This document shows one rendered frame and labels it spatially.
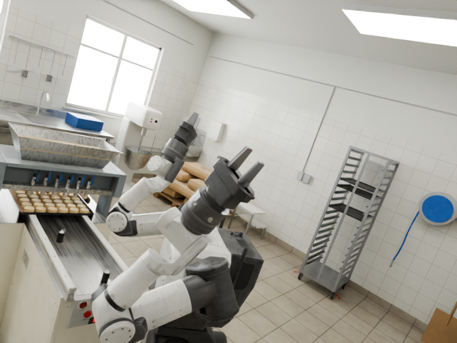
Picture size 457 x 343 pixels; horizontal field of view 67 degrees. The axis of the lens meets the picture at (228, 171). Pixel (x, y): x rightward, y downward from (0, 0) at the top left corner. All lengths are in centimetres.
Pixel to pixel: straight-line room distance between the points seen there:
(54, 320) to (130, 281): 94
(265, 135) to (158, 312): 498
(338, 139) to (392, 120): 74
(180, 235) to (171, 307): 21
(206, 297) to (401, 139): 427
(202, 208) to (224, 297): 31
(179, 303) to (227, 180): 36
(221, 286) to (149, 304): 19
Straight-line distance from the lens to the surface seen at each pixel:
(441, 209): 472
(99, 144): 249
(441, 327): 483
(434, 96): 501
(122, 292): 84
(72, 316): 172
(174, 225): 79
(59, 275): 172
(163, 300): 92
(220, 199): 73
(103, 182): 236
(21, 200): 231
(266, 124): 574
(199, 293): 94
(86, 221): 222
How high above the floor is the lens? 181
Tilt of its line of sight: 10 degrees down
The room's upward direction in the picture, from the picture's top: 19 degrees clockwise
